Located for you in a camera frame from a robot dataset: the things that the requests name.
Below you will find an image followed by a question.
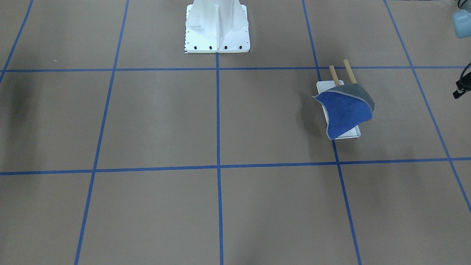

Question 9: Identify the grey and blue towel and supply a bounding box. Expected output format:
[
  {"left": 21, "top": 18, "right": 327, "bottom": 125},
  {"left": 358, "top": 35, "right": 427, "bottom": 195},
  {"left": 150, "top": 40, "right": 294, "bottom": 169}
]
[{"left": 313, "top": 81, "right": 375, "bottom": 140}]

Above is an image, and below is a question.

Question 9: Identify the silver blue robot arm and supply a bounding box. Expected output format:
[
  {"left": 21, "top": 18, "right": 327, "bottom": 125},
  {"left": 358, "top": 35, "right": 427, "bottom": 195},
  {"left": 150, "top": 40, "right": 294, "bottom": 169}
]
[{"left": 452, "top": 0, "right": 471, "bottom": 39}]

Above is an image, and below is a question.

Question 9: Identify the white rack with wooden bars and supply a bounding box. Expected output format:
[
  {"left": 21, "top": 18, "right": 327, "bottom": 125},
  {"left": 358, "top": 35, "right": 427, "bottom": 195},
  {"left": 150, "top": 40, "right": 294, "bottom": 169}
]
[{"left": 313, "top": 65, "right": 361, "bottom": 140}]

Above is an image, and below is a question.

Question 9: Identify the white pedestal column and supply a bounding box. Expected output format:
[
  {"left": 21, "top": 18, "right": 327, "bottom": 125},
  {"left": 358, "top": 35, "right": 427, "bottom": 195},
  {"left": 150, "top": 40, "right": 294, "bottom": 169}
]
[{"left": 184, "top": 0, "right": 251, "bottom": 53}]

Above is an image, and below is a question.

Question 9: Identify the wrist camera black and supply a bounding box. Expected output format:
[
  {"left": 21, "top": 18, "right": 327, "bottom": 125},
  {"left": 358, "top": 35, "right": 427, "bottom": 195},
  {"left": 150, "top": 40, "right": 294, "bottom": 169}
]
[{"left": 453, "top": 63, "right": 471, "bottom": 99}]

